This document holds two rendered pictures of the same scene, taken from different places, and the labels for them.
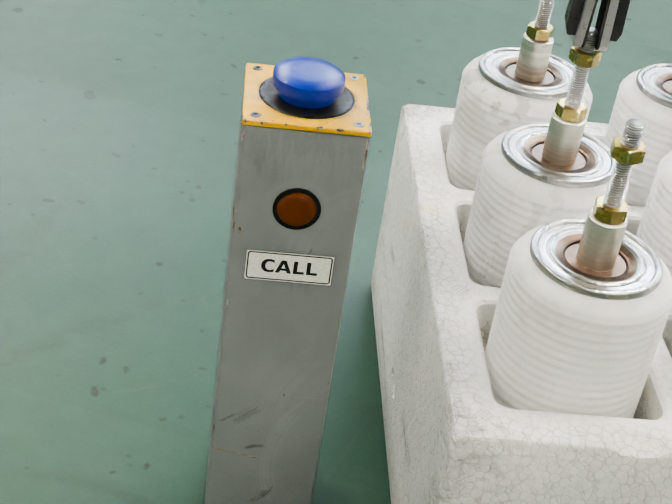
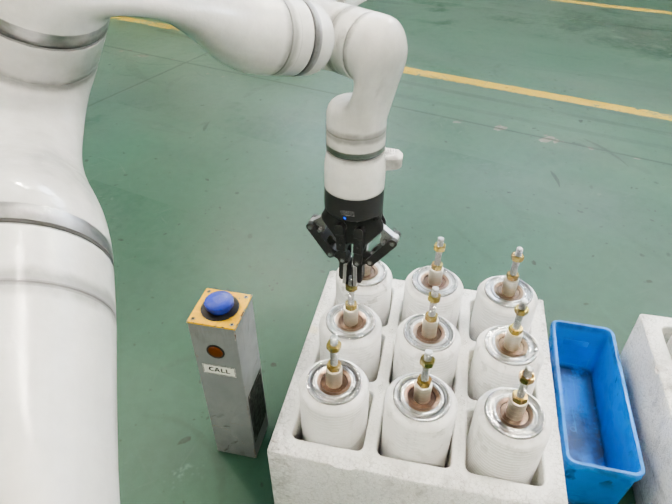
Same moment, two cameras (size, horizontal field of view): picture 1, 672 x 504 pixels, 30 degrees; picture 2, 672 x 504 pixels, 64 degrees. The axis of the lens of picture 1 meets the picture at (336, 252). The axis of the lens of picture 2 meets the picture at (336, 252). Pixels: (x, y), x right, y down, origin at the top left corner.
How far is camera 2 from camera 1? 0.40 m
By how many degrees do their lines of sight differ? 16
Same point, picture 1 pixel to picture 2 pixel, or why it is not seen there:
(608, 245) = (332, 380)
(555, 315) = (307, 407)
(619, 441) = (336, 460)
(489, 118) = (341, 292)
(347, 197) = (233, 349)
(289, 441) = (239, 426)
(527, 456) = (297, 461)
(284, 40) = not seen: hidden behind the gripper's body
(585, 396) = (326, 438)
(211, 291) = (263, 335)
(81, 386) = (196, 378)
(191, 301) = not seen: hidden behind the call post
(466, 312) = not seen: hidden behind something
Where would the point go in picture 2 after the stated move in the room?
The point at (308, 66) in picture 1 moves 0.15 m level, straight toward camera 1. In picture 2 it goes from (219, 296) to (162, 380)
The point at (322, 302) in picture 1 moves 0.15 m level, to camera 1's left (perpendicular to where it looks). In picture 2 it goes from (235, 382) to (148, 357)
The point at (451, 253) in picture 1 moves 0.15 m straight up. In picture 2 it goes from (311, 354) to (308, 283)
